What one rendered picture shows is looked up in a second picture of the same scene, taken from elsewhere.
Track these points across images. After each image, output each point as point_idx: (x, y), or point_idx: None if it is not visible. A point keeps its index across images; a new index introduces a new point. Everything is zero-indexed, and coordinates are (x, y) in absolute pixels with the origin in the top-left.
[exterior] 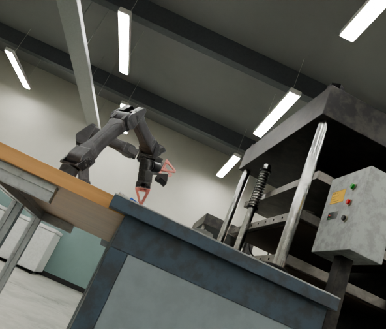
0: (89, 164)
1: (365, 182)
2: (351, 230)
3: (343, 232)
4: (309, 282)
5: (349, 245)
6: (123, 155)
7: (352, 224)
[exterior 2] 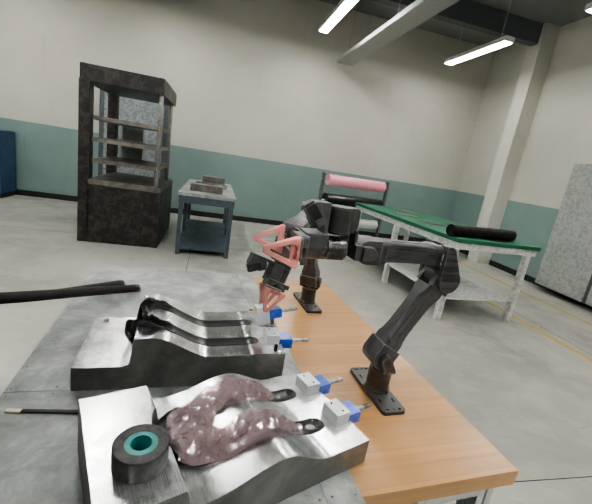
0: (300, 278)
1: None
2: None
3: None
4: None
5: None
6: (373, 264)
7: None
